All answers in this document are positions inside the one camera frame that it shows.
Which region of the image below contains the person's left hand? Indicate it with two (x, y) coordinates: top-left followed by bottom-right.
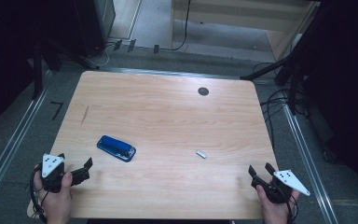
(33, 164), (75, 224)

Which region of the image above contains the person's right hand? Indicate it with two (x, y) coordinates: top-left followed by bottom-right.
(255, 185), (301, 224)

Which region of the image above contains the black metal stand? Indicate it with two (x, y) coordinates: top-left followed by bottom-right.
(31, 36), (101, 101)
(240, 18), (327, 116)

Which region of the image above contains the bundle of black floor cables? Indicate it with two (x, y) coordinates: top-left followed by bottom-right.
(252, 61), (310, 152)

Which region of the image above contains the white floor cable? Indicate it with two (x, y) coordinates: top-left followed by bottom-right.
(97, 42), (117, 68)

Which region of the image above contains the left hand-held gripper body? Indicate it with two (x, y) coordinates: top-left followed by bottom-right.
(41, 153), (66, 194)

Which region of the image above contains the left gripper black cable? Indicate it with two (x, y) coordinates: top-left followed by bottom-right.
(28, 165), (48, 224)

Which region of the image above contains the metal floor rail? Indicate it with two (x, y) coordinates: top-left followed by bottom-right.
(0, 69), (53, 216)
(280, 101), (340, 224)

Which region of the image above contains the hanging black cable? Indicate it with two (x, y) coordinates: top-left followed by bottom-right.
(158, 0), (193, 52)

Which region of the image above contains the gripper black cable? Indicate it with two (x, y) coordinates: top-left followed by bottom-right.
(286, 193), (300, 224)
(28, 165), (48, 224)

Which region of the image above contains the blue stapler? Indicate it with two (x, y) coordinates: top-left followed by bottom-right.
(96, 134), (137, 163)

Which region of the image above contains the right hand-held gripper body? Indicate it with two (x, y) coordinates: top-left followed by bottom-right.
(250, 169), (311, 205)

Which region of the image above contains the dark grey cabinet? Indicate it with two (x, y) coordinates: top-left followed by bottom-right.
(74, 0), (117, 59)

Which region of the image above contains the light wooden furniture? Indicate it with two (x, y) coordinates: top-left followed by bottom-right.
(168, 0), (322, 63)

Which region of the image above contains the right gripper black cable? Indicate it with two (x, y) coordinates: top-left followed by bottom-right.
(286, 193), (300, 224)

